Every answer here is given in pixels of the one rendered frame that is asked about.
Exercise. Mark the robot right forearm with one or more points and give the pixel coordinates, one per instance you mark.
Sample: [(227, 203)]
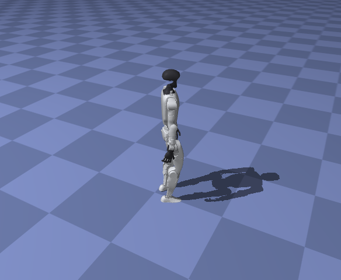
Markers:
[(172, 137)]

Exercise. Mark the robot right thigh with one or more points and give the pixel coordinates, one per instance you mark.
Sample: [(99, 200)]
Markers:
[(178, 161)]

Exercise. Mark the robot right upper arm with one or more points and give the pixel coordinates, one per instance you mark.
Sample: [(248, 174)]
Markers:
[(171, 107)]

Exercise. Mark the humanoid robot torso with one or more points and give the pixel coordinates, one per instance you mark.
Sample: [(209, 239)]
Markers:
[(164, 100)]

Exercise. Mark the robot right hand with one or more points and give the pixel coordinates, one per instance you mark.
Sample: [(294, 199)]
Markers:
[(168, 156)]

